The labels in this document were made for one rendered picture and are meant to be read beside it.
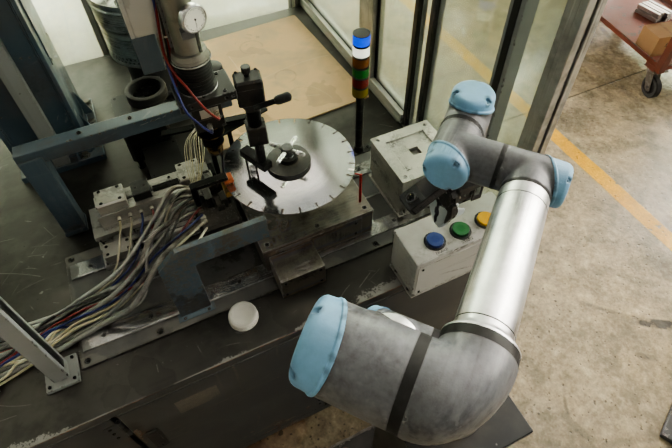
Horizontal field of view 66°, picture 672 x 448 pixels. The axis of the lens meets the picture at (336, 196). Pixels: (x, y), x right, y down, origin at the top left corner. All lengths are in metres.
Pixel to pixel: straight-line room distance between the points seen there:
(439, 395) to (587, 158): 2.40
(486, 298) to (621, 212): 2.08
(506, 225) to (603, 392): 1.50
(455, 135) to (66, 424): 0.98
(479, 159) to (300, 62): 1.22
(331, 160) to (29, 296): 0.82
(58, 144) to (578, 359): 1.86
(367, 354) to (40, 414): 0.90
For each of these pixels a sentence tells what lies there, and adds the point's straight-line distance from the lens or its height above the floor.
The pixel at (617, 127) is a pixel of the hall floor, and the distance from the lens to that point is 3.13.
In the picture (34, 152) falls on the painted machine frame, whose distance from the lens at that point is 1.38.
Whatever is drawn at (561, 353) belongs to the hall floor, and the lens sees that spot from 2.19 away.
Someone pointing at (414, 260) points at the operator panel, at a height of 0.90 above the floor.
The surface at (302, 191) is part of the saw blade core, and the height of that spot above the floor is 0.95.
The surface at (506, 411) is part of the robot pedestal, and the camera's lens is 1.22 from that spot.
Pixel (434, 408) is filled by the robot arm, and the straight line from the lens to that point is 0.58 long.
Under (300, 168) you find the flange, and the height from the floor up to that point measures 0.96.
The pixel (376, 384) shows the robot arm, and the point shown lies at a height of 1.33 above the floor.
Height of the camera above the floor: 1.87
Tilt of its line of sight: 50 degrees down
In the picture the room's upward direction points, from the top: 1 degrees counter-clockwise
